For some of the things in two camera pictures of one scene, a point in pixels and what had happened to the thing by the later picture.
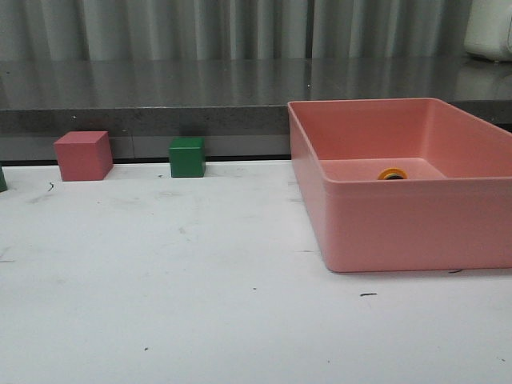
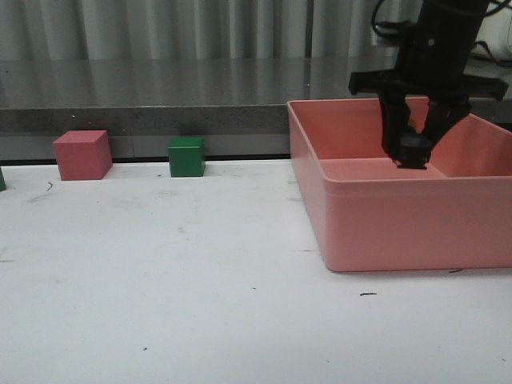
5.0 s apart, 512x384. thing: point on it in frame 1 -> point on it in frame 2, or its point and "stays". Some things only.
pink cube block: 84,155 stays
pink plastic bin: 405,184 stays
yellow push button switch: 392,174 -> 414,151
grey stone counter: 238,105 stays
